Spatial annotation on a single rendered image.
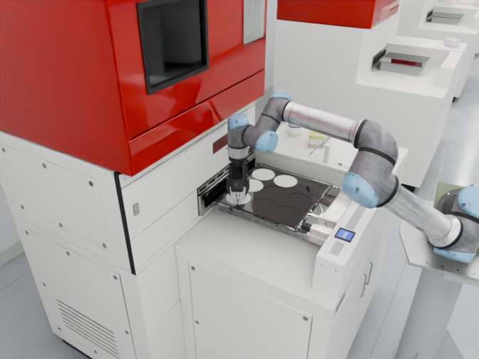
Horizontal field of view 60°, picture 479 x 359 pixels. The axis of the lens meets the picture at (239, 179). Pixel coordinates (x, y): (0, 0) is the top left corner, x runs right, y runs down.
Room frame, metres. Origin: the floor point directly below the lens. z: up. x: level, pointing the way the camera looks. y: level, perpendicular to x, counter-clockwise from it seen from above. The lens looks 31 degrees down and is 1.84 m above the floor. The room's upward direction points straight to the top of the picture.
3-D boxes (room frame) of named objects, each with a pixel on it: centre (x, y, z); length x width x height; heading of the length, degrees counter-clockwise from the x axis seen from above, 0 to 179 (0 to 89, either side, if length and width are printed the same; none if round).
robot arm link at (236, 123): (1.37, 0.00, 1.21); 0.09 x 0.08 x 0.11; 50
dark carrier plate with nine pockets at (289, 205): (1.45, -0.14, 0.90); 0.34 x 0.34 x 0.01; 59
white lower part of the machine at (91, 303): (1.58, 0.44, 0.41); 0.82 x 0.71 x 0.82; 149
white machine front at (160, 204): (1.40, 0.15, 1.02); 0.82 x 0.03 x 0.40; 149
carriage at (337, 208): (1.33, -0.38, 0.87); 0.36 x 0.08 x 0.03; 149
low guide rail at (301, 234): (1.32, -0.13, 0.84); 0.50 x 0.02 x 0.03; 59
